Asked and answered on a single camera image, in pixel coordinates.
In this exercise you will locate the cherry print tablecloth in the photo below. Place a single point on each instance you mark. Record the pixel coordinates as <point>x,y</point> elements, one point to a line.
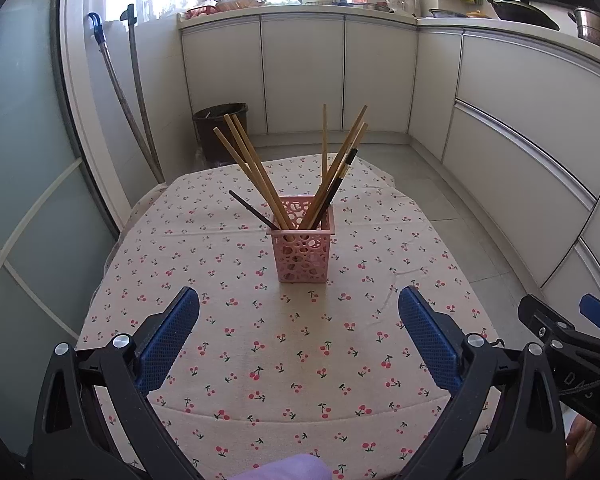
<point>300,350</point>

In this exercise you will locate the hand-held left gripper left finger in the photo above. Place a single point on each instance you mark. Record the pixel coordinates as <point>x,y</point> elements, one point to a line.
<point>167,340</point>

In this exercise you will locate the orange lid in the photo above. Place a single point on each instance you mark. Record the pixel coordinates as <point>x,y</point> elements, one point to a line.
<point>480,14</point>

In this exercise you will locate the mop pole with black grip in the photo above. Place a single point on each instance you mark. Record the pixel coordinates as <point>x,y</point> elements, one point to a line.
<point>130,15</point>

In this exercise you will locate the dark brown trash bin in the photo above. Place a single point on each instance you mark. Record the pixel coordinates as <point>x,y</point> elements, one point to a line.
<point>220,135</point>

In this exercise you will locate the wooden chopstick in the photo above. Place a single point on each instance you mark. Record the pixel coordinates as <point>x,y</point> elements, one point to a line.
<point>350,135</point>
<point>256,160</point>
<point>357,140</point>
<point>249,160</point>
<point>239,165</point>
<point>324,145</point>

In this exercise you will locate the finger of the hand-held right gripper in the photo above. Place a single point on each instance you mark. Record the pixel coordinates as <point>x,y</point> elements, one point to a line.
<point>597,310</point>
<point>535,315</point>

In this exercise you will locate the pink perforated utensil basket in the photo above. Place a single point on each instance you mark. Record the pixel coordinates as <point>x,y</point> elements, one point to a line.
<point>300,260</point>

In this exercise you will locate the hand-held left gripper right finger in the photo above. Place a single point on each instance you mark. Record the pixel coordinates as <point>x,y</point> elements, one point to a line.
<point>427,345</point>

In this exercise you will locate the red plastic basket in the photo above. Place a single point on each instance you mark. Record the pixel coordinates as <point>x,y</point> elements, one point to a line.
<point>200,10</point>

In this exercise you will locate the steel bowl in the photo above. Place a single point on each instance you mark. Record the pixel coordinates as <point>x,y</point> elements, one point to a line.
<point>370,7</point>
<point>447,12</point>

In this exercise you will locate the stainless steel pot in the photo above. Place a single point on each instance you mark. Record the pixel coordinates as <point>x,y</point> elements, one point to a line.
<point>595,27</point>

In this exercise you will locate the small white kettle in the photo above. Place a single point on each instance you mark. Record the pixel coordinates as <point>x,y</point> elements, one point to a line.
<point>411,4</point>

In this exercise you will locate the person's right hand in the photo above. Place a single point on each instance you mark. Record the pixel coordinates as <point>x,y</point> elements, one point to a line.
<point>582,442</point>

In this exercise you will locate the black wok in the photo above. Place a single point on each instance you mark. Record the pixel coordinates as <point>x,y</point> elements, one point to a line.
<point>522,10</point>

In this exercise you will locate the white kitchen cabinet unit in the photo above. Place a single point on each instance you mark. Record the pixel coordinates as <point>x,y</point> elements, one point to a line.
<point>380,75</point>

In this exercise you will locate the black chopstick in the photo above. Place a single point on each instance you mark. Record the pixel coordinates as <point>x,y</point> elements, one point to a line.
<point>252,210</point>
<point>336,185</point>

